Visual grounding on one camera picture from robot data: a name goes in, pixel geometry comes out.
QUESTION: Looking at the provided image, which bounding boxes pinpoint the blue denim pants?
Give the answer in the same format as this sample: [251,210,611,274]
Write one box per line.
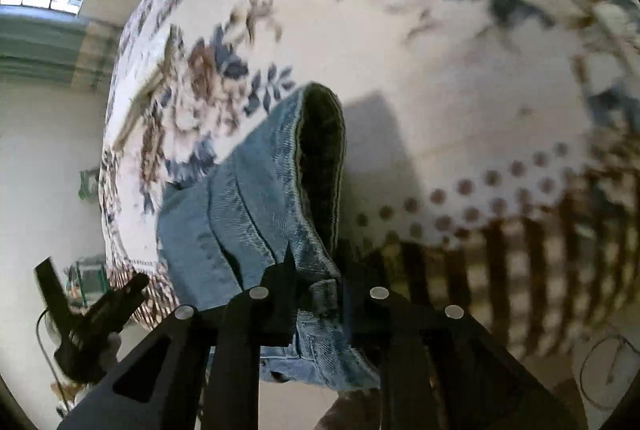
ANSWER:
[157,83,380,391]

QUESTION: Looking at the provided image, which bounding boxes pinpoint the green striped curtain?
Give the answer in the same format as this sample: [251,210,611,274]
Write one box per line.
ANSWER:
[1,5,122,93]

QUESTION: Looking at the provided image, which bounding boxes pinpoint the floral and striped fleece blanket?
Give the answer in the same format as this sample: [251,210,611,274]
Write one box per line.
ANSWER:
[100,0,639,358]

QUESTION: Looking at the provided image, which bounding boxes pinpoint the black cable on floor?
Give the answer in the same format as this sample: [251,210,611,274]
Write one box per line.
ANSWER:
[578,333,640,412]

